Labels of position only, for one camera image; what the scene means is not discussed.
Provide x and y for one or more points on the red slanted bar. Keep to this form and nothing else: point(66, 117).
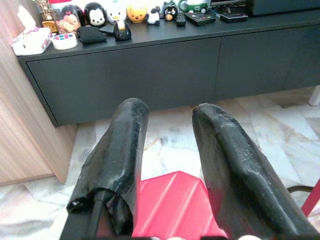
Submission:
point(311, 200)

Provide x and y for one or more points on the light wooden cabinet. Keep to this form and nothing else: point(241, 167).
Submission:
point(27, 120)

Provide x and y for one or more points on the small black remote control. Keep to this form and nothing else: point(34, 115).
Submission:
point(180, 19)

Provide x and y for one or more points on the red plastic stool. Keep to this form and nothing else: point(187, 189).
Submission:
point(170, 205)

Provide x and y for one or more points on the gold figurine ornament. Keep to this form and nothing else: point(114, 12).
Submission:
point(47, 17)

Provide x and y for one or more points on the black white mouse plush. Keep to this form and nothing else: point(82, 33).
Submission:
point(95, 14)

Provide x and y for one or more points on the large black electronics box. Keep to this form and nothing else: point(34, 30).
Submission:
point(285, 6)

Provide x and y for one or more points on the black bird toy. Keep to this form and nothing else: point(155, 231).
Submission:
point(170, 10)

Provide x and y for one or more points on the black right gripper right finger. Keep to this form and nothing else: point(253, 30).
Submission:
point(240, 175)

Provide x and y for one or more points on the white duck plush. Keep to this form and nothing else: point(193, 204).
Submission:
point(116, 11)

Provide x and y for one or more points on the small panda figure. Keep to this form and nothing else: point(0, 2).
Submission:
point(153, 16)

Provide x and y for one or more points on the flat black card holder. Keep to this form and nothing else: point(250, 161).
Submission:
point(107, 28)

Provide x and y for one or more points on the black low tv cabinet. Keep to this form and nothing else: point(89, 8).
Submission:
point(150, 70)

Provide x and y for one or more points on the black fabric pouch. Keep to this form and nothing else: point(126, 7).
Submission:
point(90, 35)

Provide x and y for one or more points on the glossy black white figure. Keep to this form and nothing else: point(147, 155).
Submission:
point(122, 30)

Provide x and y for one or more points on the green white round toy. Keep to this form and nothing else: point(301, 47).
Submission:
point(193, 5)

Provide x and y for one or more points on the large black remote control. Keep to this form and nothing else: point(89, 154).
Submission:
point(200, 17)

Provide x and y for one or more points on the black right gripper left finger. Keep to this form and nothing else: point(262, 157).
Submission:
point(117, 155)

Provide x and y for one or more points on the flat black set-top box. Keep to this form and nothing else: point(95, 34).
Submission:
point(233, 17)

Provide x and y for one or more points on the white furniture leg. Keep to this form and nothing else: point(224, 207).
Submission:
point(315, 96)

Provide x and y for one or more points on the yellow bear plush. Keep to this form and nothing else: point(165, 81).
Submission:
point(136, 13)

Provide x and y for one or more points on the white patterned tissue box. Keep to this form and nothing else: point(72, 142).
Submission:
point(30, 41)

